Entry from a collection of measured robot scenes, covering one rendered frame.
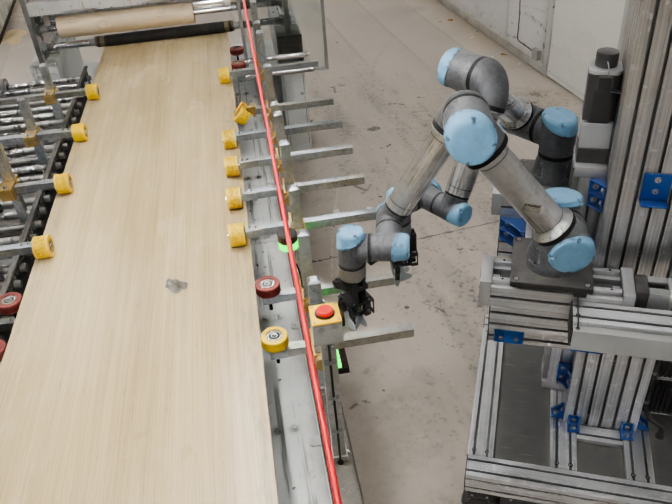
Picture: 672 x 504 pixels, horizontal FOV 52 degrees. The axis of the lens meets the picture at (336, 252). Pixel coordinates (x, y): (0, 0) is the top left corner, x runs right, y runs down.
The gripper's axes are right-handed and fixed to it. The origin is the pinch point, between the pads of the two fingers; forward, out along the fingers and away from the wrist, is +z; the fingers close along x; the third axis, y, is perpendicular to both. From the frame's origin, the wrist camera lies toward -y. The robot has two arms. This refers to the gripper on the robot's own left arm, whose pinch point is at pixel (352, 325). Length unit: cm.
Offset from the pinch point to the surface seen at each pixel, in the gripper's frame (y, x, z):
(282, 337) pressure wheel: -5.6, -20.2, -1.2
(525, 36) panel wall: -299, 339, 68
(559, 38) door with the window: -249, 327, 54
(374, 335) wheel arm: 3.4, 5.3, 3.9
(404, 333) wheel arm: 6.6, 13.8, 5.0
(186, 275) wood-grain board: -51, -34, -1
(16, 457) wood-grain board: -4, -95, 0
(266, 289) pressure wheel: -28.5, -14.9, -1.2
